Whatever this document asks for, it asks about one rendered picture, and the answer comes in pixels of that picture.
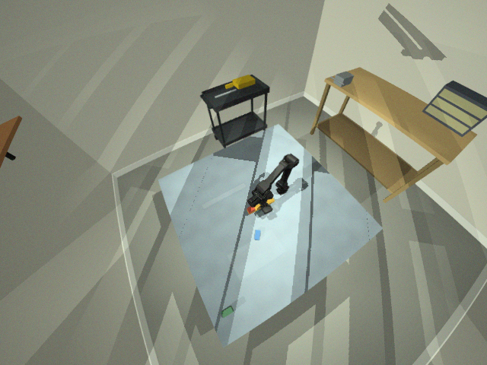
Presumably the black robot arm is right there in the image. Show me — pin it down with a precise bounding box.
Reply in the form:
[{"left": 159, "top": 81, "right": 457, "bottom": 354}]
[{"left": 247, "top": 154, "right": 299, "bottom": 208}]

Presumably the yellow bar with red block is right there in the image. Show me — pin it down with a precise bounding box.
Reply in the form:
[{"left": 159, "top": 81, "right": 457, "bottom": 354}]
[{"left": 247, "top": 198, "right": 275, "bottom": 214}]

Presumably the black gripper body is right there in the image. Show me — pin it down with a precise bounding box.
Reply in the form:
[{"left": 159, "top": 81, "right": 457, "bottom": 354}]
[{"left": 259, "top": 197, "right": 273, "bottom": 214}]

